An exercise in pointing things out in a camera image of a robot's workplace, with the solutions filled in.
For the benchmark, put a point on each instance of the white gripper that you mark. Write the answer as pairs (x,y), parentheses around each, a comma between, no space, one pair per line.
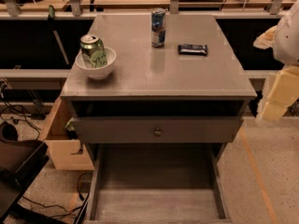
(287,41)

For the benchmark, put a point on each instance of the green soda can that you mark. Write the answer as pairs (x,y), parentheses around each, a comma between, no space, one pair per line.
(93,51)

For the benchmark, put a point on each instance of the blue energy drink can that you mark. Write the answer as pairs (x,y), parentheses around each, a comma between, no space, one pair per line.
(157,27)

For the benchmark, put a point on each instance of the white bowl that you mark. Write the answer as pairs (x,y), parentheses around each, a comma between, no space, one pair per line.
(100,72)

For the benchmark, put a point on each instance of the dark snack bar wrapper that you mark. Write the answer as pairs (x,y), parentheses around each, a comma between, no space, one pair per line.
(193,49)

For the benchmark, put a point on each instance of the grey middle drawer with knob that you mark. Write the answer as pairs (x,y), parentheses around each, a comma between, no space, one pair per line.
(148,130)

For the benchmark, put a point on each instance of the grey drawer cabinet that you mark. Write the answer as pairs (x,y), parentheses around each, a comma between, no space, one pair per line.
(161,83)

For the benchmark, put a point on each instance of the open grey bottom drawer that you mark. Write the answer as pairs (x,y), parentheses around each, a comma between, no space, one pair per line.
(156,184)

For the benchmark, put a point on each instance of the light wooden box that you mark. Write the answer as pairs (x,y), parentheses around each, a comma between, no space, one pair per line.
(66,153)

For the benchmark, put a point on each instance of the black tray bin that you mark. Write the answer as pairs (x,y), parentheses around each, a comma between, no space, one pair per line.
(20,163)

